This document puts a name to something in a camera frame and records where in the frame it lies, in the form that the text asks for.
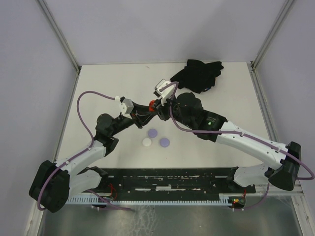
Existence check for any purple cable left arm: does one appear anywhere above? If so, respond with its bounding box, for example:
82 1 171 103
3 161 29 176
36 90 135 211

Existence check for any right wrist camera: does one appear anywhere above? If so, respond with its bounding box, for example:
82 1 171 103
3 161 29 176
154 79 176 106

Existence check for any black cloth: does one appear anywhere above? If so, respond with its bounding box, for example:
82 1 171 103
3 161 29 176
170 59 224 94

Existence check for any aluminium frame rail left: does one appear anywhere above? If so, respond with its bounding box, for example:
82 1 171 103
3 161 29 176
36 0 81 71

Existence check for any orange round charging case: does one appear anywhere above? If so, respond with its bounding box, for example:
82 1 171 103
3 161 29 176
149 100 155 112

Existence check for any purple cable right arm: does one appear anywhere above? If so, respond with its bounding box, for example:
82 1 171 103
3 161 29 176
159 81 315 211

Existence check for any white round charging case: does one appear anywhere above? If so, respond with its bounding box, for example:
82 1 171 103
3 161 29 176
142 138 152 147

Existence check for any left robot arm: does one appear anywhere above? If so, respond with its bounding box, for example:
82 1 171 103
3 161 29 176
29 101 157 213

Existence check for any blue-white cable duct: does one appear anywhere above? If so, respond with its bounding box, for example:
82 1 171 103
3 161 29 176
66 193 242 207

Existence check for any purple charging case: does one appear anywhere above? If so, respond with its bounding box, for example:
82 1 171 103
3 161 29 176
147 128 158 138
159 138 170 148

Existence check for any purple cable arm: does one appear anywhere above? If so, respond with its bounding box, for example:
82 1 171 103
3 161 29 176
36 90 135 211
159 81 315 211

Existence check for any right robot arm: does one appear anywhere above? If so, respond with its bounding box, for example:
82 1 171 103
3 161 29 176
149 93 301 192

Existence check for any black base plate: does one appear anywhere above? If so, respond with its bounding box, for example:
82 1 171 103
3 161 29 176
93 168 256 200

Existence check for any aluminium frame rail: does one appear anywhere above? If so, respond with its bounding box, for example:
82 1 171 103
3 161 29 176
36 0 81 71
250 0 296 72

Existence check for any aluminium frame rail right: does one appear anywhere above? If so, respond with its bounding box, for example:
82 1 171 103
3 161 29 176
250 0 296 72

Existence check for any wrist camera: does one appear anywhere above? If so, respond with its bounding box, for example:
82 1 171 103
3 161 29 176
154 79 176 106
115 96 134 118

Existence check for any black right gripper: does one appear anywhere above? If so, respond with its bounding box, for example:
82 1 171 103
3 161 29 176
150 93 194 129

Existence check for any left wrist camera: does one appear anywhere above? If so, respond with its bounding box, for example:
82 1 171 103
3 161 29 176
115 96 134 118

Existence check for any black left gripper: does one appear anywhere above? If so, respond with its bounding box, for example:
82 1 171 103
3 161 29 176
110 100 156 136

